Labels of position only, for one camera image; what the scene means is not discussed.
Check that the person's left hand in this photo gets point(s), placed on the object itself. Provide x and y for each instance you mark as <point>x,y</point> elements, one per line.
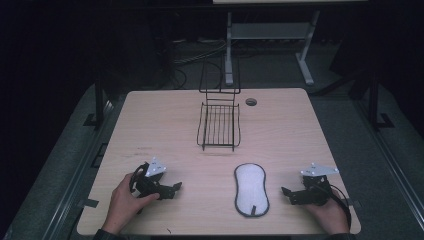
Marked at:
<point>125,208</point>

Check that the grey metal stand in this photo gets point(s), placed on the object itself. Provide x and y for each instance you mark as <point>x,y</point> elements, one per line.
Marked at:
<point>270,31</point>

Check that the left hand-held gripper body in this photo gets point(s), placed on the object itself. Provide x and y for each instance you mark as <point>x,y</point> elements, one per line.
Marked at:
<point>150,185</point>

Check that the grey table grommet hole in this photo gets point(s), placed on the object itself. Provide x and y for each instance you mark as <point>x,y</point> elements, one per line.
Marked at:
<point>251,102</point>

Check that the person's right hand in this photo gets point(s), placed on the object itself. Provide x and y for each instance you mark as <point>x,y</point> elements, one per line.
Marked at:
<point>328,215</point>

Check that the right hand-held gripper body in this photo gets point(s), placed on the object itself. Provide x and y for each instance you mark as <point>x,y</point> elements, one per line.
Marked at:
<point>313,191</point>

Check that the white pad with dark edge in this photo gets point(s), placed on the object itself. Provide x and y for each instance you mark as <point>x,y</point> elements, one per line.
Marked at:
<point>250,190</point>

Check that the grey tape strip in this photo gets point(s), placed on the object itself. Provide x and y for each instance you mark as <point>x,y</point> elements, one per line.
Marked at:
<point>354,203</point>
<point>89,203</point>

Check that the black metal post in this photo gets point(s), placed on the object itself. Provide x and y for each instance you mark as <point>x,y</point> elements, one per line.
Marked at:
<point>375,103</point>
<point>99,103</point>

